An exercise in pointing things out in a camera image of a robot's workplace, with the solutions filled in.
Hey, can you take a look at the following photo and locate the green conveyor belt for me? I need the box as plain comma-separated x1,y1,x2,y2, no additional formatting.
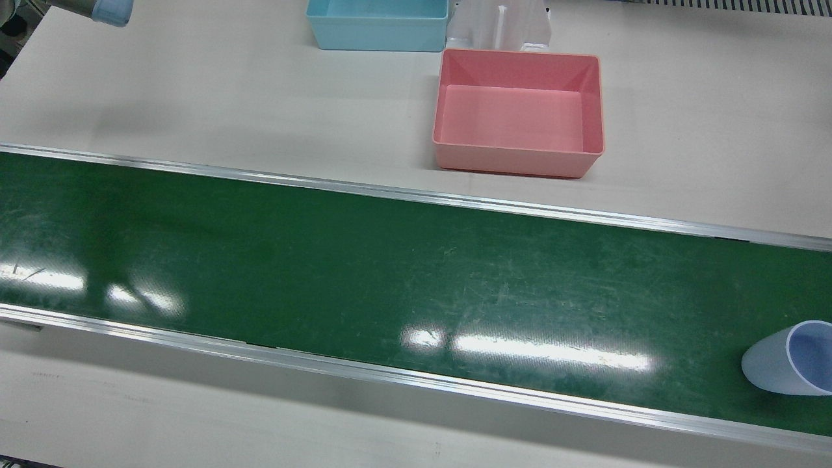
0,143,832,456
0,153,832,437

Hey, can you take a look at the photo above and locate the light blue plastic box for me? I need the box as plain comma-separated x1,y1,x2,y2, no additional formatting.
305,0,450,53

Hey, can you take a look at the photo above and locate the pink plastic box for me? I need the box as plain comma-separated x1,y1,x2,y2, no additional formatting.
432,47,606,179

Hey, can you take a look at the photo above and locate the light blue plastic cup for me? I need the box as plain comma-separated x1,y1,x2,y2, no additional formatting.
741,320,832,396

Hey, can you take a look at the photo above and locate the white column stand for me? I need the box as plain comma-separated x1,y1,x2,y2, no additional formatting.
447,0,553,54

